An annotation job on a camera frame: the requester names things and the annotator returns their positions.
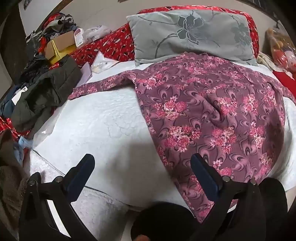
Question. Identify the brown fleece cloth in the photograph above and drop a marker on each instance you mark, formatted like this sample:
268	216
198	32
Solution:
10	180

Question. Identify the grey floral pillow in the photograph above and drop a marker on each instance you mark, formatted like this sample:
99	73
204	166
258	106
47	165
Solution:
196	46

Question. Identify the white quilted bed cover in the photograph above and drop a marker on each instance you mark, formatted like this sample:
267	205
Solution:
92	120

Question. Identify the white envelope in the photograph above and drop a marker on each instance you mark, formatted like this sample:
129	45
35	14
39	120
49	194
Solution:
86	73

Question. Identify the dark olive jacket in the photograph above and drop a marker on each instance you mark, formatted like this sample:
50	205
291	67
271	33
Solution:
46	92

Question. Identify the pink and white packet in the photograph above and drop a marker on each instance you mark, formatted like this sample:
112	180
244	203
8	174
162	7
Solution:
78	36

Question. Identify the red cloth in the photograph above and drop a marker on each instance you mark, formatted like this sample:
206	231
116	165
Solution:
285	77

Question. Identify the bag of plush toys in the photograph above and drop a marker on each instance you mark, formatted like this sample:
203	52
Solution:
281	48

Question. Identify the white plastic packet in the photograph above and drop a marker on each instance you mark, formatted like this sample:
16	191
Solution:
103	63

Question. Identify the light blue cloth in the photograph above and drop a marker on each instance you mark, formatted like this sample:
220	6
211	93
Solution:
23	146

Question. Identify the pile of mixed clothes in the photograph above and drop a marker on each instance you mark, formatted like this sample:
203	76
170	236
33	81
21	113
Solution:
59	22

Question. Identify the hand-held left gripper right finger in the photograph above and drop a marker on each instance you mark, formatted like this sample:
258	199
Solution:
204	178

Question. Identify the person's black pants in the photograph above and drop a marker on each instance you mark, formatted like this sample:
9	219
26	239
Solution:
161	220

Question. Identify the blue jeans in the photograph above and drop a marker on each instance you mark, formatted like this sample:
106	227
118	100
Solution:
8	102

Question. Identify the white plastic bag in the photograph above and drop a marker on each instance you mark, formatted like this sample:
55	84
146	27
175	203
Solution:
96	33

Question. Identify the purple floral garment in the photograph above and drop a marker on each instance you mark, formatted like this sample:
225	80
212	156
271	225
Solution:
208	115

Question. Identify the red floral bedding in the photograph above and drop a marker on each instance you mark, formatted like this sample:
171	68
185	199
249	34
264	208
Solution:
111	46

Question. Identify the cream knitted cloth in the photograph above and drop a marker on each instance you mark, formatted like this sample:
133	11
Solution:
264	60

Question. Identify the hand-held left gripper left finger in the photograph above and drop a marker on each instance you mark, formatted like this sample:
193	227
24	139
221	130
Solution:
79	173

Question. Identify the yellow cardboard box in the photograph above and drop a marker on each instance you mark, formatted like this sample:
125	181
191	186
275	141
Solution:
61	45

